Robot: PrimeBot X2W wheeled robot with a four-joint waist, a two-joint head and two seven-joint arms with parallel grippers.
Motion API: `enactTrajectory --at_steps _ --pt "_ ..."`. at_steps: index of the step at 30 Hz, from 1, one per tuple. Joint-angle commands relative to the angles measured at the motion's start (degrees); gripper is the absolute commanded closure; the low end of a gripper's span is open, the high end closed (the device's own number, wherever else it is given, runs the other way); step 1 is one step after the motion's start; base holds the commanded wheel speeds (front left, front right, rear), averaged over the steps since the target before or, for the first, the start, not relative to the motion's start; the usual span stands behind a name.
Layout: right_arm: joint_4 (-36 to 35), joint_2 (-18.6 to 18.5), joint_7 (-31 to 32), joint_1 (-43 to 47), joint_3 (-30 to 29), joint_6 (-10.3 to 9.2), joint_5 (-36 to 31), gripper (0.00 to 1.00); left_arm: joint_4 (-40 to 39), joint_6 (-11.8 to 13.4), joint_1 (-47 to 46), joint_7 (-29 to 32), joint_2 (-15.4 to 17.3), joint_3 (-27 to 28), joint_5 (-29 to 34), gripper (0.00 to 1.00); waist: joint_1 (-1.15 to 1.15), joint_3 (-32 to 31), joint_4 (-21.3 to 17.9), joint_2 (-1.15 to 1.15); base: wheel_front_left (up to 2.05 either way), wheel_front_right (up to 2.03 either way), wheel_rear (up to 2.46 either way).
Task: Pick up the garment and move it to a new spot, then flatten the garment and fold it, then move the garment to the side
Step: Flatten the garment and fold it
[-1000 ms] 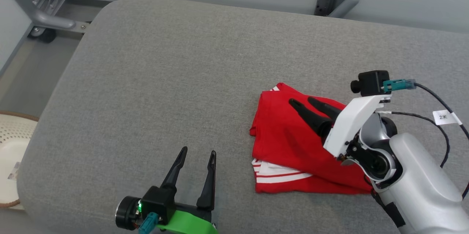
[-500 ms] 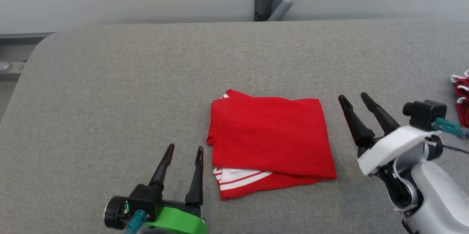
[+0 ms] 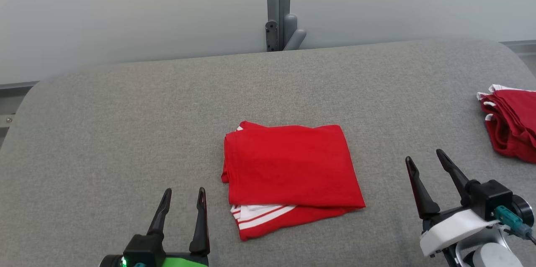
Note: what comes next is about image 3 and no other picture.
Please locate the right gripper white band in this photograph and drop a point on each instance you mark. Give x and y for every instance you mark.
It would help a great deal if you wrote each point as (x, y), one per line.
(452, 229)

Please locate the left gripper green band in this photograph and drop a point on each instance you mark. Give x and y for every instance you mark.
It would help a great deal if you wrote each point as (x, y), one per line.
(184, 260)

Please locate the red shorts with white stripe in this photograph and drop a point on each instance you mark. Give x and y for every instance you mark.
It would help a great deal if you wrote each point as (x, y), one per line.
(515, 124)

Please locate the red Bulls basketball jersey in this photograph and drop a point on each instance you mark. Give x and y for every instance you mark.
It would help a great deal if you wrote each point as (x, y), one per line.
(293, 166)

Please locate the black round left gripper motor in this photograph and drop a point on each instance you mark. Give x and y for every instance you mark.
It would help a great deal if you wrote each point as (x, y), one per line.
(111, 262)

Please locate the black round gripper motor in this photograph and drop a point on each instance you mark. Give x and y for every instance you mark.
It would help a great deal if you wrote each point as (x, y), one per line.
(524, 210)
(111, 262)

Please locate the black round right gripper motor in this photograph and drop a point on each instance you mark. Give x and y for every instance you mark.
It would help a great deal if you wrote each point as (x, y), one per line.
(524, 210)

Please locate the grey fabric sofa cushion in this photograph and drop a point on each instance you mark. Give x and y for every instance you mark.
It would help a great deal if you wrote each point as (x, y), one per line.
(125, 133)

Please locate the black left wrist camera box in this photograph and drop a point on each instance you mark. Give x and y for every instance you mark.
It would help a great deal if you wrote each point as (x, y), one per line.
(144, 250)

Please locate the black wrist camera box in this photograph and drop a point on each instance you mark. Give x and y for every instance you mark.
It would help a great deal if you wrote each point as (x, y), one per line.
(490, 198)
(144, 250)

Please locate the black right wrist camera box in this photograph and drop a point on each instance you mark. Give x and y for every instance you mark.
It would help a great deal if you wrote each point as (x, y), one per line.
(490, 198)

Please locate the teal right camera connector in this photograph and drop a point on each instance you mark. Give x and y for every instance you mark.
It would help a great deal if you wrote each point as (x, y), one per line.
(508, 219)

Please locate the grey partition post bracket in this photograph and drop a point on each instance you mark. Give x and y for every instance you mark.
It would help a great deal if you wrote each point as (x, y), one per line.
(278, 7)

